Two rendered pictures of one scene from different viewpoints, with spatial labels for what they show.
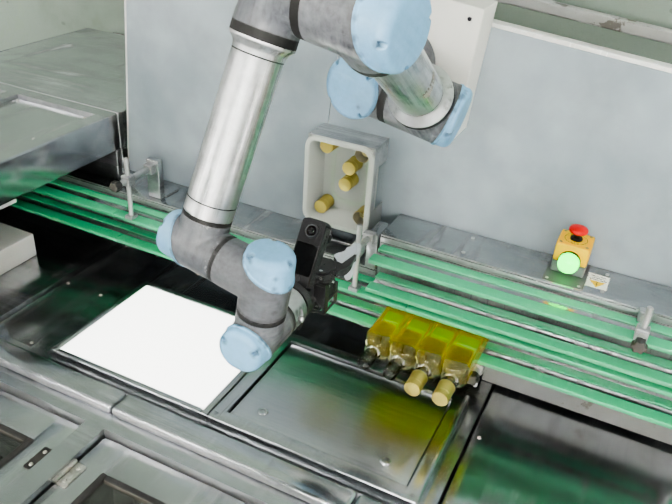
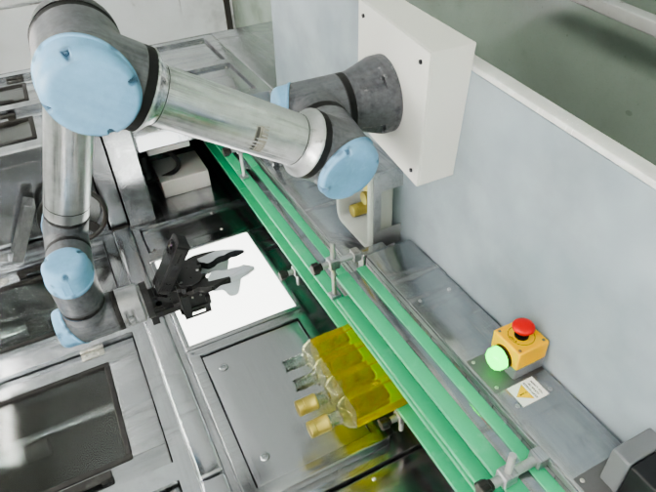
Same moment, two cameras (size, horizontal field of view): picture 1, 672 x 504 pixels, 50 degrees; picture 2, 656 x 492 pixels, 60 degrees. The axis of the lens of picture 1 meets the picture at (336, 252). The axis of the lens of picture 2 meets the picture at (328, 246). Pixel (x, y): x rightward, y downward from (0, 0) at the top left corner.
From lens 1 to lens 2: 93 cm
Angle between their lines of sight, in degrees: 34
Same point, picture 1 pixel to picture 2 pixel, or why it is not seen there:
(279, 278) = (55, 286)
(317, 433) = (241, 404)
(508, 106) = (483, 165)
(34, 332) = (161, 243)
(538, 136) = (507, 207)
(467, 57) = (421, 103)
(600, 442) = not seen: outside the picture
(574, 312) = (468, 413)
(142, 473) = (127, 374)
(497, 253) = (454, 314)
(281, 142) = not seen: hidden behind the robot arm
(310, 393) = (269, 368)
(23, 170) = not seen: hidden behind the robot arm
